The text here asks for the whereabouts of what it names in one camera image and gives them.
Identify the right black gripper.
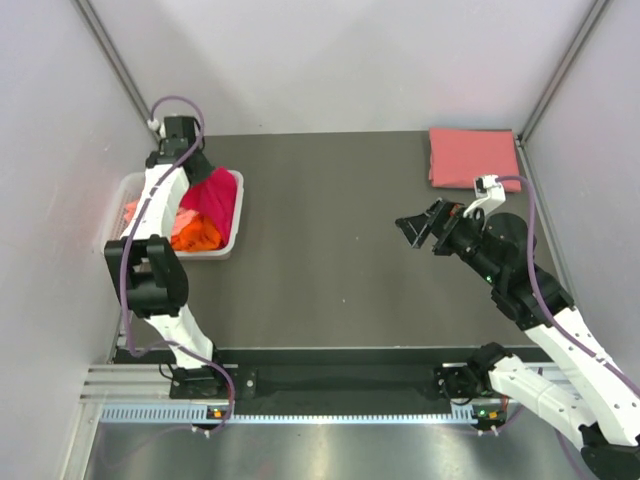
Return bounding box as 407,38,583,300
394,197,503,286

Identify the magenta t shirt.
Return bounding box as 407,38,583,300
180,167,238,246

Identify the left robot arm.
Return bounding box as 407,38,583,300
104,115,227,397

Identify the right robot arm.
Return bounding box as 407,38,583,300
395,199,639,479

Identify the light pink t shirt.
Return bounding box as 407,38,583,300
122,198,196,236

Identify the orange t shirt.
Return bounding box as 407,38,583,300
170,214,223,253

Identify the white plastic basket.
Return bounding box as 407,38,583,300
100,168,245,262

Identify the folded salmon pink t shirt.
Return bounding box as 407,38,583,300
429,128,520,189

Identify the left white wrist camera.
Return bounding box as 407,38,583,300
146,118,166,139

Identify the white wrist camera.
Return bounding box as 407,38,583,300
463,175,506,219
146,118,166,139

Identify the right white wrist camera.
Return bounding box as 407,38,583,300
463,175,506,219

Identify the slotted cable duct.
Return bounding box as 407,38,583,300
100,404,503,425

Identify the aluminium frame rail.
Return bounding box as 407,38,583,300
516,0,614,144

